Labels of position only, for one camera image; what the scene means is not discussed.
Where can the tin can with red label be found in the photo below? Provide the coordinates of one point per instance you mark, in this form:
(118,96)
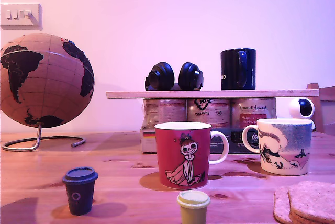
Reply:
(251,110)

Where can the small dark blue lidded cup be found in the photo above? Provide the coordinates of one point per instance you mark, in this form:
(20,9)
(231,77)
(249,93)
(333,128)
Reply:
(78,195)

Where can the cork globe with black continents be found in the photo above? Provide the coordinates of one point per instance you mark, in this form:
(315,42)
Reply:
(52,82)

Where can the black over-ear headphones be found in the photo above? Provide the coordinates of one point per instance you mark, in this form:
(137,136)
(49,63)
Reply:
(160,76)

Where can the dark blue ceramic mug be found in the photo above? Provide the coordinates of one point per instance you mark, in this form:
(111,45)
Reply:
(230,67)

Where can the silver tin can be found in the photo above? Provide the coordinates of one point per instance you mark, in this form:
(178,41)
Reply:
(167,111)
(209,111)

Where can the white wall light switch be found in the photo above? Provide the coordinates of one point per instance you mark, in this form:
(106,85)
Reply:
(21,22)

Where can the red cartoon girl mug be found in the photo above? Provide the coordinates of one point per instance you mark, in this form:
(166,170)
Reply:
(170,156)

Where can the small yellow lidded cup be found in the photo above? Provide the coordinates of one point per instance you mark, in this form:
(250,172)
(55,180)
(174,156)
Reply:
(193,212)

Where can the white and blue cartoon mug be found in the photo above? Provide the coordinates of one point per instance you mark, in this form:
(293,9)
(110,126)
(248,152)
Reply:
(288,136)

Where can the white round security camera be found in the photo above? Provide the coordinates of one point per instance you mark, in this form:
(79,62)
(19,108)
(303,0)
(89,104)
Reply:
(294,109)

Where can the pale wooden board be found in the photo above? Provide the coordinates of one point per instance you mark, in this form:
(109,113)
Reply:
(209,94)

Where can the dark printed cardboard tray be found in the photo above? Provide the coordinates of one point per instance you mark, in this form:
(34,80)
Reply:
(235,145)

